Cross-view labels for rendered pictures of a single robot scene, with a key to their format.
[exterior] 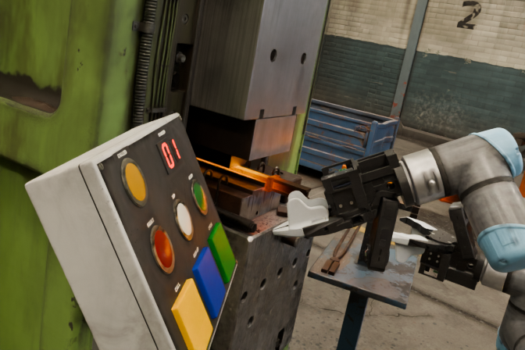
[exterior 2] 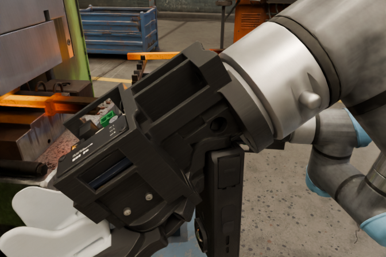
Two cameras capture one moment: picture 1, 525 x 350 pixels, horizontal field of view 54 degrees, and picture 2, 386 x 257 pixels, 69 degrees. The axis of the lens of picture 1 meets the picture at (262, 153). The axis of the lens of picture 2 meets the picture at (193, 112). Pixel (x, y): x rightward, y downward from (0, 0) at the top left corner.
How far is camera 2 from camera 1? 0.59 m
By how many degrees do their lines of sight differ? 24
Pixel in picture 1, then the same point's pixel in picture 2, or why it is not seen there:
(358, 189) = (157, 168)
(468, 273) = not seen: hidden behind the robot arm
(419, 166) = (275, 69)
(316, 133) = (107, 30)
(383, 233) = (226, 214)
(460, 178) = (362, 70)
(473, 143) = not seen: outside the picture
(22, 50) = not seen: outside the picture
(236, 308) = not seen: hidden behind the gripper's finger
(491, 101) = not seen: outside the picture
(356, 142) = (134, 28)
